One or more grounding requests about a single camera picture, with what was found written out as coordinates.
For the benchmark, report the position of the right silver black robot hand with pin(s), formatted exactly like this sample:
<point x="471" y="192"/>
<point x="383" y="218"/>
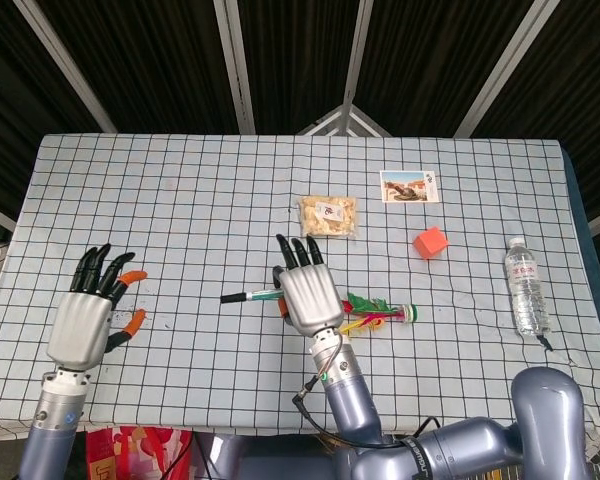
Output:
<point x="310" y="297"/>

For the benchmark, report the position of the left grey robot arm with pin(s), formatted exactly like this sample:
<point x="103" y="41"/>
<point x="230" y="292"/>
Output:
<point x="52" y="430"/>

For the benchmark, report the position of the picture postcard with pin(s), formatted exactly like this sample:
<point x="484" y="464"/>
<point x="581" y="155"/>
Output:
<point x="409" y="186"/>

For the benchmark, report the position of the grey robot torso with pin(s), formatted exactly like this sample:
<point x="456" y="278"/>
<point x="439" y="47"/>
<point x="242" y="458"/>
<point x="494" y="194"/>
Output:
<point x="270" y="462"/>

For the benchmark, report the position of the black marker cap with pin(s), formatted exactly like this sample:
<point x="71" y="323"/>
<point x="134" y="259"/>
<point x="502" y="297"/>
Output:
<point x="232" y="298"/>

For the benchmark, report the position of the clear plastic water bottle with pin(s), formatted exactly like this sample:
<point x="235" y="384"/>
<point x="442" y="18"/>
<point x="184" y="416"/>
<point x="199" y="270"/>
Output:
<point x="526" y="290"/>

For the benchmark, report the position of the clear bag of snacks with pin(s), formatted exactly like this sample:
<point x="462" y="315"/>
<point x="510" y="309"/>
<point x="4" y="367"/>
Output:
<point x="328" y="217"/>

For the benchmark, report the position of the orange cube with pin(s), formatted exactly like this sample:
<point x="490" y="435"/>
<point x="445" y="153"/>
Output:
<point x="430" y="244"/>

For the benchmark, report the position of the red printed bag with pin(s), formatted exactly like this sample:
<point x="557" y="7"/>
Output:
<point x="135" y="452"/>

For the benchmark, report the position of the white green marker body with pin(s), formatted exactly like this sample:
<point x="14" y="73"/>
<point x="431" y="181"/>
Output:
<point x="262" y="295"/>

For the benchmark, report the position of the colourful feather shuttlecock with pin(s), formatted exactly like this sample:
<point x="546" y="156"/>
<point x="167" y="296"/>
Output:
<point x="375" y="312"/>

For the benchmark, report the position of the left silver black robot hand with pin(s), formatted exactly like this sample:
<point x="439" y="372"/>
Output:
<point x="77" y="325"/>

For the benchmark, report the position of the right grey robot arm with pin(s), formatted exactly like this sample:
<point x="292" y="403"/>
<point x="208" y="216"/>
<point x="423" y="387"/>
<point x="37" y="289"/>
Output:
<point x="455" y="445"/>

